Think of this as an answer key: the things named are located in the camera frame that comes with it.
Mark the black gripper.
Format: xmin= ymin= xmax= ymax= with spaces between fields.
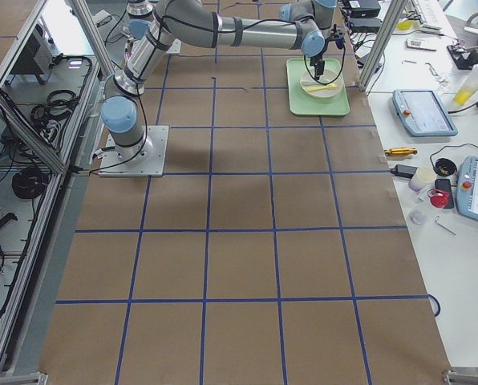
xmin=310 ymin=55 xmax=325 ymax=78

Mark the white round plate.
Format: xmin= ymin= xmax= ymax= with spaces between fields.
xmin=299 ymin=69 xmax=343 ymax=99

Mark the yellow plastic fork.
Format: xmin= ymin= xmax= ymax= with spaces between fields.
xmin=305 ymin=83 xmax=338 ymax=92

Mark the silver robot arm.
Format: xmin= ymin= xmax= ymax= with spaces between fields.
xmin=278 ymin=0 xmax=337 ymax=30
xmin=100 ymin=1 xmax=336 ymax=163

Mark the light green tray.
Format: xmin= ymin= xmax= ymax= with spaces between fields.
xmin=286 ymin=59 xmax=350 ymax=116

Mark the blue teach pendant far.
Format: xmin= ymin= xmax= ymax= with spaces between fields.
xmin=392 ymin=89 xmax=458 ymax=137

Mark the blue teach pendant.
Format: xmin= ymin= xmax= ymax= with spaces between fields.
xmin=456 ymin=156 xmax=478 ymax=221
xmin=392 ymin=89 xmax=458 ymax=137

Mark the black power adapter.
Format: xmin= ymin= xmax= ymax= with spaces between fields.
xmin=390 ymin=164 xmax=418 ymax=179

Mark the yellow liquid bottle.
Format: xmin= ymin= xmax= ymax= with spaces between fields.
xmin=453 ymin=64 xmax=478 ymax=106

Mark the red round object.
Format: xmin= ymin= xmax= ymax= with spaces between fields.
xmin=427 ymin=189 xmax=450 ymax=209

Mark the blue teach pendant near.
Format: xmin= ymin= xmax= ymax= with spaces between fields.
xmin=456 ymin=156 xmax=478 ymax=221

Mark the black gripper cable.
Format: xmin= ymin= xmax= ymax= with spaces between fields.
xmin=302 ymin=38 xmax=346 ymax=87

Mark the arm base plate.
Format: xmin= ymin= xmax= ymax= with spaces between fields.
xmin=98 ymin=125 xmax=169 ymax=177

